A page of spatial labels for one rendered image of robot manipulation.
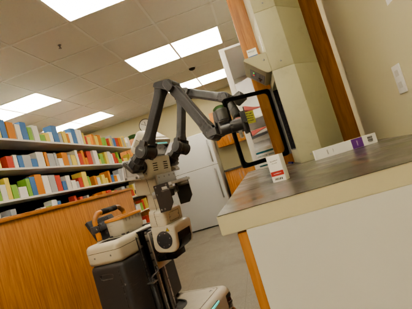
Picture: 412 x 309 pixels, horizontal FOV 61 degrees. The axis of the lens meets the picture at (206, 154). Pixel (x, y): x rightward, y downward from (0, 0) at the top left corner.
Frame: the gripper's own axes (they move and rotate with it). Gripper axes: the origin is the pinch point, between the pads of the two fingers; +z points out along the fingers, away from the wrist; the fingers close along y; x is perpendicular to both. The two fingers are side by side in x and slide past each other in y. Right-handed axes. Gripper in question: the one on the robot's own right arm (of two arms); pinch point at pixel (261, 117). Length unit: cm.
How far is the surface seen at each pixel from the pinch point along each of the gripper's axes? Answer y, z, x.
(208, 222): -110, -133, 497
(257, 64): 26.2, 6.2, 8.9
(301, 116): -4.3, 18.6, 8.8
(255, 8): 53, 14, 9
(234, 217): -27, -15, -95
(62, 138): 76, -235, 246
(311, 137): -15.7, 20.2, 8.8
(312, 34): 42, 44, 46
